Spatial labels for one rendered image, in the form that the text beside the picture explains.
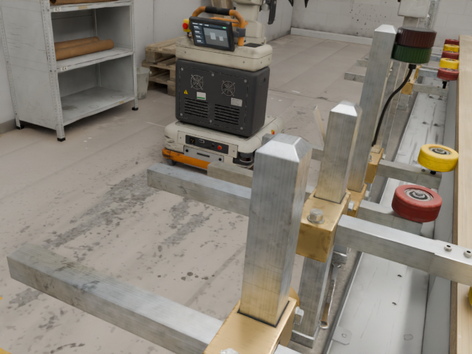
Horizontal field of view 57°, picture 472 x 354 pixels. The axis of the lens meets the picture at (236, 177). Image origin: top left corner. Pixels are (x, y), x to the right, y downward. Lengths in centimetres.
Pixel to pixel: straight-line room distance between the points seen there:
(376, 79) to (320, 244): 35
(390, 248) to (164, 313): 30
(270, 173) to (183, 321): 17
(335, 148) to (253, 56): 194
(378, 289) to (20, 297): 141
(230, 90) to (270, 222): 227
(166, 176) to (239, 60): 191
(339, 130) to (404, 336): 52
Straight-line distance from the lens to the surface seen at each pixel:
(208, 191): 63
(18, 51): 339
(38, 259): 51
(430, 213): 81
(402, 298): 105
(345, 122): 56
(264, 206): 34
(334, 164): 58
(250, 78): 251
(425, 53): 78
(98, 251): 214
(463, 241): 74
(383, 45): 79
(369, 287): 105
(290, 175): 32
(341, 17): 870
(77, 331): 178
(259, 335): 40
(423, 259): 58
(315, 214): 55
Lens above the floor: 126
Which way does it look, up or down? 27 degrees down
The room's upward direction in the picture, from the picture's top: 4 degrees clockwise
